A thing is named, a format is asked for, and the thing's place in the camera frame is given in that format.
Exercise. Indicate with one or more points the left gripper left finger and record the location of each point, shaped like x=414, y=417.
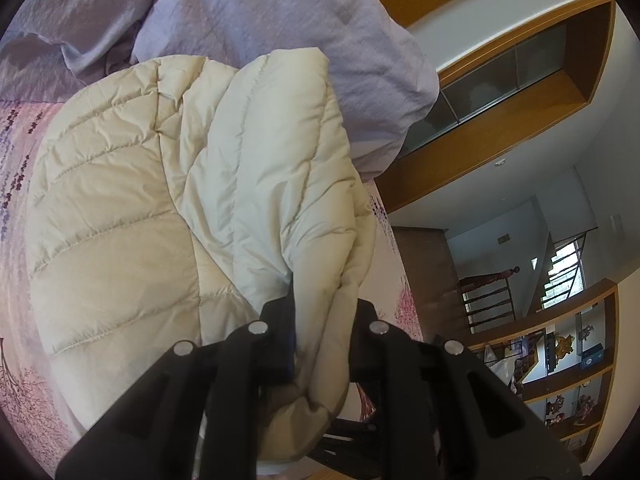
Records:
x=194, y=412

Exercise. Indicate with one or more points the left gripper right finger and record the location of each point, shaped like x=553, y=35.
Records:
x=438, y=413

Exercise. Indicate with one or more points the cream quilted down jacket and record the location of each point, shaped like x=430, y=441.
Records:
x=171, y=201

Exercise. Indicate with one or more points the stair railing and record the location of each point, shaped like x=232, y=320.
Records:
x=558, y=275

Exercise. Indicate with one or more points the wooden display shelf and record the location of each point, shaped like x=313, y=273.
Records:
x=563, y=360

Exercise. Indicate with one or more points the pink floral bed sheet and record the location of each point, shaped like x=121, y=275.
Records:
x=29, y=398

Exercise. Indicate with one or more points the wooden glass door cabinet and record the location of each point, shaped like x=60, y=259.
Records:
x=508, y=71

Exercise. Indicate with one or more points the lavender pillow right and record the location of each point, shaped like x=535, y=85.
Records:
x=382, y=79

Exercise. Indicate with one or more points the lavender pillow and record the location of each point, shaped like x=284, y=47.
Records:
x=53, y=48
x=382, y=79

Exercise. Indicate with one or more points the lavender pillow left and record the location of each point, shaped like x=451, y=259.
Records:
x=53, y=48

